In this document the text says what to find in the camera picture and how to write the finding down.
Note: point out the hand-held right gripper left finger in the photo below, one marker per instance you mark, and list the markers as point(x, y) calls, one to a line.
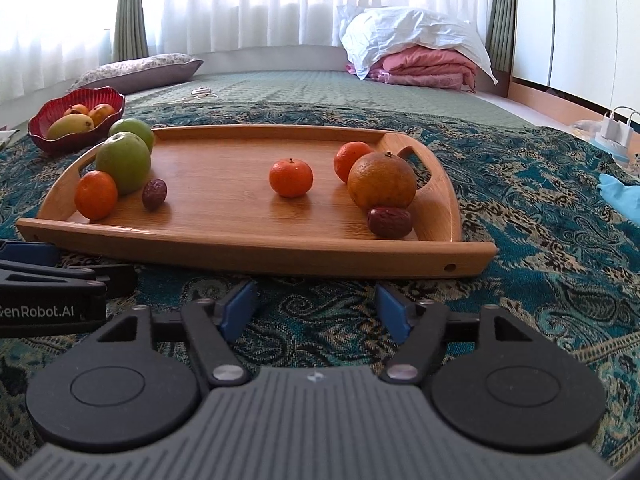
point(235, 310)

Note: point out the green apple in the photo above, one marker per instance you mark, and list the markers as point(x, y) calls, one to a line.
point(139, 130)
point(122, 162)

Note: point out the yellow mango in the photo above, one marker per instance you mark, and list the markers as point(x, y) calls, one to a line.
point(70, 126)

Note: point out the pale blue power strip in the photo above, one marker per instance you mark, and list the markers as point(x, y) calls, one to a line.
point(612, 149)

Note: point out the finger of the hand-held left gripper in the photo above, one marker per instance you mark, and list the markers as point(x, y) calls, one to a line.
point(115, 280)
point(27, 252)

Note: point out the light blue cloth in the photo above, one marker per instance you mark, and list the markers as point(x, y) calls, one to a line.
point(622, 197)

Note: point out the white power adapter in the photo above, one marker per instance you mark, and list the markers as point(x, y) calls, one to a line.
point(617, 127)

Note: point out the small mandarin orange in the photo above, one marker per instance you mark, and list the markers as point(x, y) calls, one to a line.
point(347, 160)
point(291, 177)
point(96, 195)

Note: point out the white wardrobe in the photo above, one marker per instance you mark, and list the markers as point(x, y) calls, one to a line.
point(575, 20)

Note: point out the clear plastic bag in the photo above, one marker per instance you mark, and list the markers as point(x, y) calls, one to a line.
point(585, 126)

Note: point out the floral pillow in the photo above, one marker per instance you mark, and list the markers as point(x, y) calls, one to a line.
point(140, 70)

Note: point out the wooden tray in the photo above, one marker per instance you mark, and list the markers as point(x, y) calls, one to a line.
point(215, 220)

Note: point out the white duvet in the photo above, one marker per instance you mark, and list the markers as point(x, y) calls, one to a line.
point(415, 27)

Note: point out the red date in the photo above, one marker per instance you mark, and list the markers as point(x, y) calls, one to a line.
point(154, 195)
point(390, 222)

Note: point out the pink folded blanket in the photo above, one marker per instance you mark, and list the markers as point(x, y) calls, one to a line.
point(425, 67)

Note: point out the red ribbed bowl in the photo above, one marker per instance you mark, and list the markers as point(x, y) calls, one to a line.
point(50, 145)

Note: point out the small orange persimmon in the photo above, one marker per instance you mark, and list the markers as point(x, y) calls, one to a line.
point(76, 110)

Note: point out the large orange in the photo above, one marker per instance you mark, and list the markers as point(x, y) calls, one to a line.
point(382, 180)

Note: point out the green curtain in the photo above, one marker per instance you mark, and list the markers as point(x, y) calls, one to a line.
point(130, 10)
point(501, 15)

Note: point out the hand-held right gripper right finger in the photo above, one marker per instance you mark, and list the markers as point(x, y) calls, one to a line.
point(395, 312)

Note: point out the green quilted mat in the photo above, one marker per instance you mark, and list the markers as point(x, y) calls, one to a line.
point(310, 87)

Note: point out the teal paisley blanket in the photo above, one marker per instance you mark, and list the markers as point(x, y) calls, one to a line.
point(525, 220)

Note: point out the reddish orange persimmon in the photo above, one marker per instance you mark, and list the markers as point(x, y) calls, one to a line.
point(101, 112)

